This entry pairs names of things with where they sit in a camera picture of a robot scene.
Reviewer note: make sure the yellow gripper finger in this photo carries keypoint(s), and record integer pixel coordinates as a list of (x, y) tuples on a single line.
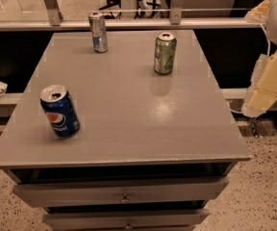
[(262, 93), (259, 14)]

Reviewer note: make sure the blue pepsi can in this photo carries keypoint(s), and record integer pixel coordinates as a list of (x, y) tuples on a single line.
[(56, 102)]

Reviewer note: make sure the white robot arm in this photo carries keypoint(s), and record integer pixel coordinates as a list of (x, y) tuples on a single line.
[(270, 27)]

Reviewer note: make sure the green soda can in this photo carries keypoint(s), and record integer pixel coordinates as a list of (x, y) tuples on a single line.
[(164, 54)]

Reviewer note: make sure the silver blue redbull can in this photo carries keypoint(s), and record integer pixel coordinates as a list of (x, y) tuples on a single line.
[(98, 31)]

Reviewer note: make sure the grey metal railing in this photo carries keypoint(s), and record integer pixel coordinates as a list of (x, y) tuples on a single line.
[(72, 15)]

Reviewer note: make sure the grey drawer cabinet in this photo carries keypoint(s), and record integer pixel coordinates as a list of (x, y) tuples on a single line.
[(134, 123)]

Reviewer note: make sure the lower grey drawer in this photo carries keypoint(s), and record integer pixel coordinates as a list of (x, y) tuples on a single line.
[(126, 221)]

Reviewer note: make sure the grey drawer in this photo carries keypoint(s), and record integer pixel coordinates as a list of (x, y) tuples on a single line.
[(126, 221), (121, 192)]

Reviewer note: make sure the top grey drawer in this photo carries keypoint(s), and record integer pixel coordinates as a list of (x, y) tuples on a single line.
[(121, 192)]

